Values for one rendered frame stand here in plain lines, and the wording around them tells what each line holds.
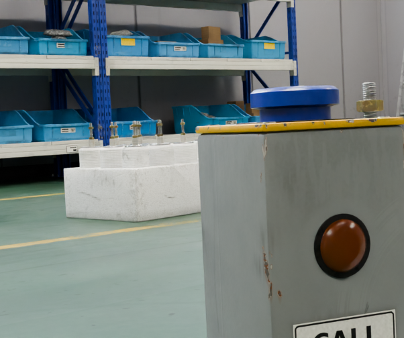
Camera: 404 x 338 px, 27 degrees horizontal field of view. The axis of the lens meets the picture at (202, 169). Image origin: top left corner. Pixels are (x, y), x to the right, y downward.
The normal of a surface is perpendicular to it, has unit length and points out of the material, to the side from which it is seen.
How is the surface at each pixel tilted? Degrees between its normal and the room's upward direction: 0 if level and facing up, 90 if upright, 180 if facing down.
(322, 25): 90
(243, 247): 90
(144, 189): 90
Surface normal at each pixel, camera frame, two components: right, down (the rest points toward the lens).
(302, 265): 0.39, 0.03
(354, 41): 0.64, 0.01
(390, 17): -0.77, 0.07
